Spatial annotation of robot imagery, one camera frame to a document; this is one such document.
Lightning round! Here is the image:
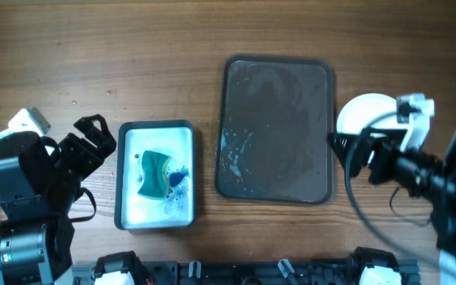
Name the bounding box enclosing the brown serving tray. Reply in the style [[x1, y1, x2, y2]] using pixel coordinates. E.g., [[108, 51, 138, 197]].
[[214, 54, 336, 205]]

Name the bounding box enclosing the dark soapy water tray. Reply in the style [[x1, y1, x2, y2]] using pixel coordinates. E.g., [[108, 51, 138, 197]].
[[114, 120, 195, 230]]

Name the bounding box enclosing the green yellow sponge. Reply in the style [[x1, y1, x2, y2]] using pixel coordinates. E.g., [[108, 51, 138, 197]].
[[138, 150, 171, 200]]

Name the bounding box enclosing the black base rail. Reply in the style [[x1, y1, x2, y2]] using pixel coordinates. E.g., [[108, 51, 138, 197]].
[[67, 259, 422, 285]]

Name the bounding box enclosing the white plate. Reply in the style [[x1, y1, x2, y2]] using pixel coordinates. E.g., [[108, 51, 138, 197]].
[[336, 93, 397, 135]]

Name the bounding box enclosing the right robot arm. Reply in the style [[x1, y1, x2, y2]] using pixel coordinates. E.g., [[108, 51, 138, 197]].
[[327, 114, 456, 279]]

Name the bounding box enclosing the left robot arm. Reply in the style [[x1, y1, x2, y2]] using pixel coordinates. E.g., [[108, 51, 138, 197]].
[[0, 114, 116, 284]]

